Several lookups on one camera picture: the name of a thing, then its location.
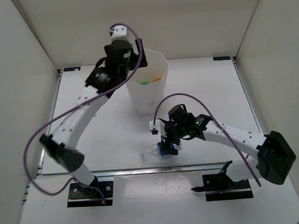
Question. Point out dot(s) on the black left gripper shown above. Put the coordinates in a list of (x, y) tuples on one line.
[(134, 58)]

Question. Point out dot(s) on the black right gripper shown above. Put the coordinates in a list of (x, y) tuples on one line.
[(167, 126)]

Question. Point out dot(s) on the clear bottle blue label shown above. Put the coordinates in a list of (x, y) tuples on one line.
[(152, 153)]

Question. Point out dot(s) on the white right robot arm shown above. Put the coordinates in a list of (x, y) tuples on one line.
[(270, 156)]

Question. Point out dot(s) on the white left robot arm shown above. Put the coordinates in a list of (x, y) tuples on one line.
[(62, 142)]

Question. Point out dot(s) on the white octagonal bin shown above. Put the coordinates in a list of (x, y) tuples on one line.
[(145, 99)]

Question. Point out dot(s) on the dark left corner sticker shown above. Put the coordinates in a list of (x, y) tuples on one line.
[(68, 69)]

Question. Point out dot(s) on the dark corner sticker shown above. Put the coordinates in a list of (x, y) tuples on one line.
[(68, 69), (221, 58)]

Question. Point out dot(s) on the dark right corner sticker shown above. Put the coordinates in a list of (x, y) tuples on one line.
[(221, 58)]

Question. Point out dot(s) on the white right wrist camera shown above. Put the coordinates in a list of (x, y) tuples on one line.
[(157, 127)]

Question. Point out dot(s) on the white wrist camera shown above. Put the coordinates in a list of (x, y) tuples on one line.
[(157, 127), (119, 32)]

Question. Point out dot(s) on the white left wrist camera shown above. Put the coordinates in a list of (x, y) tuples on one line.
[(119, 32)]

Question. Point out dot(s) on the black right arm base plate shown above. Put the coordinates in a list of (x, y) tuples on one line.
[(219, 187)]

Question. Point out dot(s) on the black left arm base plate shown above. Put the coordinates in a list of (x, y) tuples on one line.
[(79, 196)]

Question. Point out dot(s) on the aluminium table edge rail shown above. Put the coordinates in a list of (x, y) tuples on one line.
[(181, 168)]

